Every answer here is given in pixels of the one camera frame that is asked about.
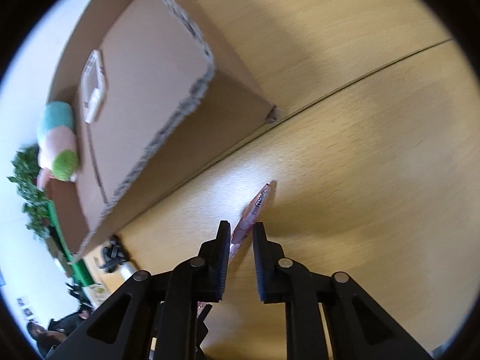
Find pink pen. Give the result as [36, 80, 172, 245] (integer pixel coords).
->
[197, 182, 271, 321]

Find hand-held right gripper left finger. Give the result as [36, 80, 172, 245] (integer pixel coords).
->
[45, 220, 231, 360]

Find white phone case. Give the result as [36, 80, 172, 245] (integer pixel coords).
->
[80, 49, 109, 124]

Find black sunglasses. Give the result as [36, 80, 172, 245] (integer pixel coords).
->
[99, 234, 130, 272]

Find wall photos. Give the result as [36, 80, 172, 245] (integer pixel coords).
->
[17, 296, 37, 319]

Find teal and pink plush toy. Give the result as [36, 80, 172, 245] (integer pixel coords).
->
[37, 101, 80, 190]

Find green patterned pale cloth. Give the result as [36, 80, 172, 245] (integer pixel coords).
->
[84, 283, 110, 301]

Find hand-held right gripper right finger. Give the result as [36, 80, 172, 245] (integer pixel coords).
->
[252, 222, 432, 360]

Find green leafy plant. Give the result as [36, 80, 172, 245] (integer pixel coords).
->
[7, 146, 53, 241]

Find dark object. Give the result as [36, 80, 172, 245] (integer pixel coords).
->
[26, 300, 94, 358]

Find green box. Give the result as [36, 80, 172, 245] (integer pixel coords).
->
[47, 200, 92, 287]

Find brown cardboard box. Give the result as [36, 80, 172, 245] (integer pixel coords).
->
[45, 0, 280, 263]

